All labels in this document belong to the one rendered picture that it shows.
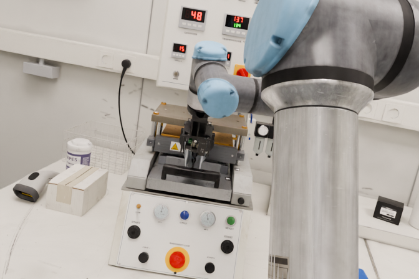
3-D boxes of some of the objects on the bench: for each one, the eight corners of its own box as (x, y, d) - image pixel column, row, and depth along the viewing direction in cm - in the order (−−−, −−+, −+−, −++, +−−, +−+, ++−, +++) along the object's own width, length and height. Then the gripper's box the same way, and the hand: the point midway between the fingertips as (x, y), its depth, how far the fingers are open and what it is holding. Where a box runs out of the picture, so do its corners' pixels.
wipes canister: (72, 172, 151) (75, 134, 148) (93, 177, 150) (96, 139, 146) (59, 179, 143) (62, 140, 140) (81, 185, 142) (85, 146, 138)
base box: (146, 184, 151) (151, 142, 147) (242, 200, 152) (250, 157, 148) (107, 266, 99) (114, 203, 95) (255, 289, 100) (268, 227, 96)
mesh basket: (88, 147, 182) (90, 119, 179) (142, 159, 177) (145, 131, 174) (61, 161, 160) (63, 130, 157) (121, 175, 156) (125, 144, 153)
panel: (115, 265, 99) (130, 190, 103) (234, 284, 99) (244, 209, 103) (113, 266, 97) (128, 190, 101) (234, 286, 97) (244, 209, 101)
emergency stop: (168, 266, 100) (171, 250, 101) (184, 268, 100) (186, 252, 101) (168, 266, 98) (170, 250, 99) (183, 269, 98) (186, 253, 99)
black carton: (373, 212, 149) (378, 195, 148) (399, 220, 146) (404, 202, 144) (372, 217, 144) (377, 200, 143) (398, 225, 140) (403, 208, 139)
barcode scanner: (48, 179, 142) (50, 157, 140) (68, 184, 141) (70, 162, 139) (9, 200, 123) (10, 176, 121) (32, 206, 122) (33, 182, 120)
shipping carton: (75, 186, 140) (77, 162, 138) (108, 195, 138) (111, 170, 136) (42, 207, 122) (44, 180, 120) (80, 217, 120) (83, 190, 118)
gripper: (180, 113, 90) (172, 182, 102) (219, 119, 91) (206, 187, 102) (185, 94, 98) (177, 160, 109) (221, 100, 98) (209, 166, 109)
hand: (193, 163), depth 107 cm, fingers closed, pressing on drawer
